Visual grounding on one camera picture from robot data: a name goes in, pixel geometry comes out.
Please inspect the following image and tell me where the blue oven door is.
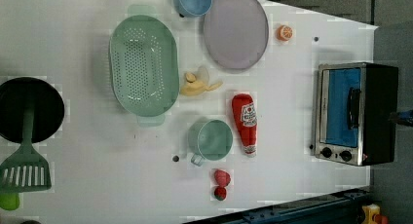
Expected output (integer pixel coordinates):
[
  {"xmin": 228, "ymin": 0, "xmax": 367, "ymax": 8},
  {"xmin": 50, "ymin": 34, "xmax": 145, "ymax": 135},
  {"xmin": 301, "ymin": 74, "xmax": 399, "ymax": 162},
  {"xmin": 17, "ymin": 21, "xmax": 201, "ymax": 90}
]
[{"xmin": 320, "ymin": 68, "xmax": 361, "ymax": 148}]

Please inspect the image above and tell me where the lilac round plate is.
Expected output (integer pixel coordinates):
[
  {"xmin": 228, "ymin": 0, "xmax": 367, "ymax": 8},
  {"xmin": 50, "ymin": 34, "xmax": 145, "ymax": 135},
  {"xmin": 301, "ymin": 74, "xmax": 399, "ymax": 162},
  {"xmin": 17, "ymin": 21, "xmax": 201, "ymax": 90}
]
[{"xmin": 204, "ymin": 0, "xmax": 269, "ymax": 69}]

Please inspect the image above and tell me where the green oval colander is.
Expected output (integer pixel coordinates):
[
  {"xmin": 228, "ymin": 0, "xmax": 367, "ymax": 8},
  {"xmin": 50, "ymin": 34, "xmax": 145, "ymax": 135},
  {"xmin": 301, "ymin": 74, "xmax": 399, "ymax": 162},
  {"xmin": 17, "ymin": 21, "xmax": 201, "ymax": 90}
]
[{"xmin": 109, "ymin": 5, "xmax": 179, "ymax": 128}]

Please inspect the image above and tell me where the blue metal frame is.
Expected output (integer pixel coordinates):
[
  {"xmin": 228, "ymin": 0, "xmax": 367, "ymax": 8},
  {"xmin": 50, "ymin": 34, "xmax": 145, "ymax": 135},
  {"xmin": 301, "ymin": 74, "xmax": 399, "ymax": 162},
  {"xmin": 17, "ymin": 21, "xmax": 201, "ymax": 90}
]
[{"xmin": 186, "ymin": 189, "xmax": 371, "ymax": 224}]

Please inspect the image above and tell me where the green slotted spatula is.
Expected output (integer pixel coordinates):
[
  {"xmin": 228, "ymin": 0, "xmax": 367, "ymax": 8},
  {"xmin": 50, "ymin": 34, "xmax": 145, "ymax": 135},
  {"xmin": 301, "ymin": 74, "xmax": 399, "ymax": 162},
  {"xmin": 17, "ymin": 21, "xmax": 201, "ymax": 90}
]
[{"xmin": 0, "ymin": 100, "xmax": 52, "ymax": 194}]

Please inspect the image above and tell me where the peeled banana toy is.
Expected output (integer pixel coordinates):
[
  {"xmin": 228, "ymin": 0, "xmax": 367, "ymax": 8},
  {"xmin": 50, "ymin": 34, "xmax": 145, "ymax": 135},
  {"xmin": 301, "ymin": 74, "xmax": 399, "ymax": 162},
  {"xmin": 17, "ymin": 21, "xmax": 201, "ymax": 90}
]
[{"xmin": 180, "ymin": 66, "xmax": 223, "ymax": 96}]

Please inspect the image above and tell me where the green mug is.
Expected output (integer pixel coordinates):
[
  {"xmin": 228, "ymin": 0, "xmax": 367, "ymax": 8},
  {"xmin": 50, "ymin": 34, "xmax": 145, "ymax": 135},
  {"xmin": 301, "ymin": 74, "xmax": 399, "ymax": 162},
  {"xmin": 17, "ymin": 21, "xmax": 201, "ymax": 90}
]
[{"xmin": 188, "ymin": 120, "xmax": 233, "ymax": 167}]

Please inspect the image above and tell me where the pink strawberry toy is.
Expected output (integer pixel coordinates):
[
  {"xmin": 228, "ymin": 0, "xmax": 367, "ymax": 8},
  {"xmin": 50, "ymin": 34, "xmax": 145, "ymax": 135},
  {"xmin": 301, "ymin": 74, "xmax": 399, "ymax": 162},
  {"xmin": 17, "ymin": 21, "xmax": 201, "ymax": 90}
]
[{"xmin": 214, "ymin": 169, "xmax": 231, "ymax": 187}]

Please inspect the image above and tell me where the yellow red toy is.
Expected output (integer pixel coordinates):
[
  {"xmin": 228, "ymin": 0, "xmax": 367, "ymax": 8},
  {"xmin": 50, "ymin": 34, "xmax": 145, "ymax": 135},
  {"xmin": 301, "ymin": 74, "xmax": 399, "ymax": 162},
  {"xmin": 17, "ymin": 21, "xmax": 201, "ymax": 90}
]
[{"xmin": 361, "ymin": 204, "xmax": 389, "ymax": 224}]

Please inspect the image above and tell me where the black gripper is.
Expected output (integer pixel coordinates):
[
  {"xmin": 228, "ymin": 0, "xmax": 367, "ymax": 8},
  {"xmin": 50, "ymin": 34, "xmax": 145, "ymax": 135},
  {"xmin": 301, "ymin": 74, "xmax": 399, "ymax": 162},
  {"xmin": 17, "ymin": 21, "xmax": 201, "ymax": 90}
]
[{"xmin": 389, "ymin": 110, "xmax": 413, "ymax": 127}]

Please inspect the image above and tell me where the silver black toaster oven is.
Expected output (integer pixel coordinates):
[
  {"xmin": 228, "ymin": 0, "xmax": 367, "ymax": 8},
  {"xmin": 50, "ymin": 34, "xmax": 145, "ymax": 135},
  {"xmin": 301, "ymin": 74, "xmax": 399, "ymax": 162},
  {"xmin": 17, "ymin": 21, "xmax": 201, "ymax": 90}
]
[{"xmin": 314, "ymin": 62, "xmax": 398, "ymax": 167}]

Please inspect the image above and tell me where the red ketchup bottle toy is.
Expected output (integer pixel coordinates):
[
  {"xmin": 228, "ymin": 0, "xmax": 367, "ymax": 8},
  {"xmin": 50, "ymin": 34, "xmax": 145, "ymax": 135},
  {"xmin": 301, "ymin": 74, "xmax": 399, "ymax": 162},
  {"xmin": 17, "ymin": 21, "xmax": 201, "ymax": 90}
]
[{"xmin": 231, "ymin": 93, "xmax": 257, "ymax": 157}]

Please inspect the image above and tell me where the lime green object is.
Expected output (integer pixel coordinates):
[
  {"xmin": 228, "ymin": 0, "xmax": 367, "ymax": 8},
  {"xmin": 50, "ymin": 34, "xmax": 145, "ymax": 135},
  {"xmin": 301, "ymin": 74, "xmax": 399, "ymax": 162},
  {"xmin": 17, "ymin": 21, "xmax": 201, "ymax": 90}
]
[{"xmin": 0, "ymin": 193, "xmax": 20, "ymax": 210}]

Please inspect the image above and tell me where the blue cup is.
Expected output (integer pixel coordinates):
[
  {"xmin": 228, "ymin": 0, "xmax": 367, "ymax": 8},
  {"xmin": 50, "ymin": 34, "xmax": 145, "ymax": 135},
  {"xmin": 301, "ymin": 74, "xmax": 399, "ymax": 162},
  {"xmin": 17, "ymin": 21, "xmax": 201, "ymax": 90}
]
[{"xmin": 173, "ymin": 0, "xmax": 212, "ymax": 18}]

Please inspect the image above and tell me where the orange half toy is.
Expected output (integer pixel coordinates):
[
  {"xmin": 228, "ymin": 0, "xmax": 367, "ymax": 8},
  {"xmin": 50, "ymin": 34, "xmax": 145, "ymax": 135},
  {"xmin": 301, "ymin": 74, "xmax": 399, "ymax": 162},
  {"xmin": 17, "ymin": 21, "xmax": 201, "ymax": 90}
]
[{"xmin": 277, "ymin": 25, "xmax": 293, "ymax": 41}]

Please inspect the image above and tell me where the red strawberry toy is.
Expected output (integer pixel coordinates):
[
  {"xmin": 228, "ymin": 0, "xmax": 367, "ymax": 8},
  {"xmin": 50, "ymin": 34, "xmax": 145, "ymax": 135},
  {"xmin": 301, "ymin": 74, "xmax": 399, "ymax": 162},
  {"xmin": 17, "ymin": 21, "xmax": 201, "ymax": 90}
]
[{"xmin": 213, "ymin": 186, "xmax": 227, "ymax": 201}]

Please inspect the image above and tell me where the black round pan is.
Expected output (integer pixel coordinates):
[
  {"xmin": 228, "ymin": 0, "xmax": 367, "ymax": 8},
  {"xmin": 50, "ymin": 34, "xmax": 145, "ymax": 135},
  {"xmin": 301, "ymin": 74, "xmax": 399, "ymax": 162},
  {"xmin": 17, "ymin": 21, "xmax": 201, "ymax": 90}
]
[{"xmin": 0, "ymin": 77, "xmax": 65, "ymax": 143}]

